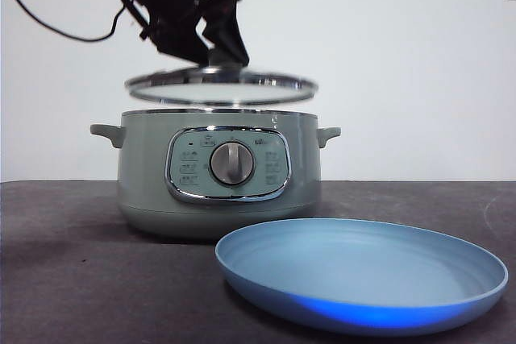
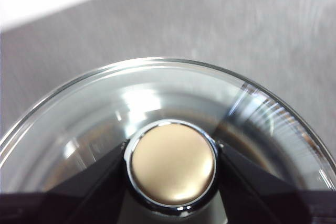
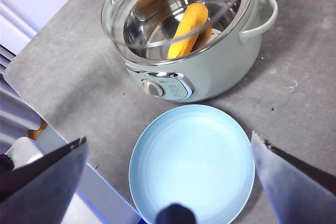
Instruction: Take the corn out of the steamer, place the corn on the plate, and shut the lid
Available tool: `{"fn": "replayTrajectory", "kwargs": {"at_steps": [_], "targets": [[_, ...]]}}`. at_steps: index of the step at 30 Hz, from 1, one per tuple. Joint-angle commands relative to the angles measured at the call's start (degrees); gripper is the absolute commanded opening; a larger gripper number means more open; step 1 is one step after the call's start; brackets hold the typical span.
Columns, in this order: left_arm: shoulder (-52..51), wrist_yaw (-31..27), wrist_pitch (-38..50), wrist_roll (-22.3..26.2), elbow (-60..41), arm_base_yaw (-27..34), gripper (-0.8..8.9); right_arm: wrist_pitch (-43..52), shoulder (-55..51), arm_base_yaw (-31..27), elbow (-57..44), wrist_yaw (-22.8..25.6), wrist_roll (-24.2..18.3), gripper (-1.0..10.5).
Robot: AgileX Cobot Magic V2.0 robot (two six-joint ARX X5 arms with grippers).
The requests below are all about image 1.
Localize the glass lid with green knob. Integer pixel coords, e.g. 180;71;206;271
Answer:
123;48;319;106

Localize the blue round plate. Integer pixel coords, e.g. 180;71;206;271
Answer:
214;218;509;338

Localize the black cable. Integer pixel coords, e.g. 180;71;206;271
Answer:
0;0;127;43

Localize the green electric steamer pot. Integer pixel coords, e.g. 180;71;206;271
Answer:
89;109;342;243

